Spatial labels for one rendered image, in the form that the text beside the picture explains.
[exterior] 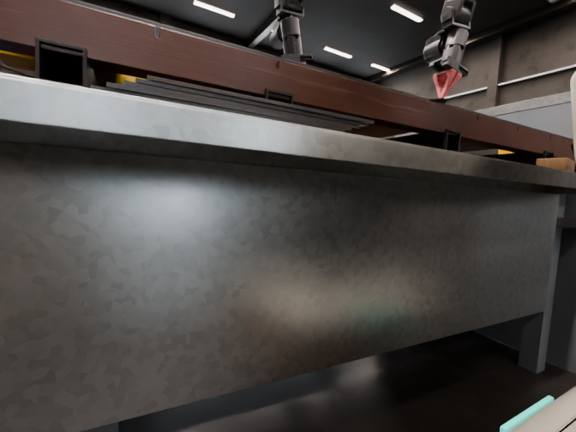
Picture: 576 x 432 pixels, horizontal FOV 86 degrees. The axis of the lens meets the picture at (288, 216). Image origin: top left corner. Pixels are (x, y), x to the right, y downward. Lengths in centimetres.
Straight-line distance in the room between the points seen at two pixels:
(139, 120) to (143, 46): 24
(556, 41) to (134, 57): 1232
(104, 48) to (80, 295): 31
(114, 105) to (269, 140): 13
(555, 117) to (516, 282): 80
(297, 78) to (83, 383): 53
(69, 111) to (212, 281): 28
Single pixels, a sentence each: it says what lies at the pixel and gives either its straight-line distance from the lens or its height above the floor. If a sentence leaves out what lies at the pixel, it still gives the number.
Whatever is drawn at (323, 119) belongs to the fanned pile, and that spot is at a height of 71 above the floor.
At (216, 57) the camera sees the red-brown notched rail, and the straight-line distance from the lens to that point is 52.
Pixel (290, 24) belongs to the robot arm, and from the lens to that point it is 109.
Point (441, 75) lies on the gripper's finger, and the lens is 112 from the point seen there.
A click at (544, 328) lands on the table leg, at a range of 152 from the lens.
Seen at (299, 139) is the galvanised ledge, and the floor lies 67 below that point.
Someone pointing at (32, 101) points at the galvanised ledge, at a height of 66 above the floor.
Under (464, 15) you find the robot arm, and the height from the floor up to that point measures 116.
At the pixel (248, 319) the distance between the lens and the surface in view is 50.
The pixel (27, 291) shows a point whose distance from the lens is 46.
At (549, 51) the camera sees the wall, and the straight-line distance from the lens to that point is 1252.
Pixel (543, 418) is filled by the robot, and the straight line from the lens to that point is 71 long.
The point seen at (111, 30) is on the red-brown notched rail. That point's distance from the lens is 51.
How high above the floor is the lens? 61
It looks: 4 degrees down
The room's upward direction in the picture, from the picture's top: 3 degrees clockwise
